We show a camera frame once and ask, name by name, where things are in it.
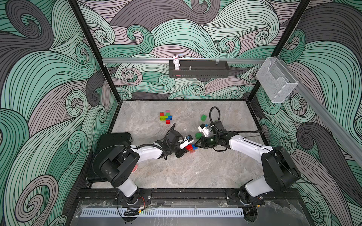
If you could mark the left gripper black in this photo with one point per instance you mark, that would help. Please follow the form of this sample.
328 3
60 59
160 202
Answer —
182 152

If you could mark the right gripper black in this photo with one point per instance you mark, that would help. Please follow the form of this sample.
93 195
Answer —
203 142

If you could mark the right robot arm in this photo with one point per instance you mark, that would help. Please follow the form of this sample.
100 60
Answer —
279 170

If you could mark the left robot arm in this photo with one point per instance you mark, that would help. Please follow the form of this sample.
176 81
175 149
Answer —
115 158

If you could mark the white rabbit figurine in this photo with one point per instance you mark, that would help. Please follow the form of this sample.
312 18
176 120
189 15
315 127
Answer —
176 62

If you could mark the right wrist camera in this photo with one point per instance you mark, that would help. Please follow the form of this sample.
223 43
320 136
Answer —
205 130

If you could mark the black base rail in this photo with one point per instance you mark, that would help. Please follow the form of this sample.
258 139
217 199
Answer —
231 196

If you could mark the black wall shelf tray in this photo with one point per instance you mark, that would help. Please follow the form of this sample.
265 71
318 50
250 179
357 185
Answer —
204 69

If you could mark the white slotted cable duct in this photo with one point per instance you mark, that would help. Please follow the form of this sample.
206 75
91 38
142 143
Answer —
166 212

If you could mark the clear plastic wall box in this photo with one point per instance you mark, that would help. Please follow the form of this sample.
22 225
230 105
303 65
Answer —
277 79

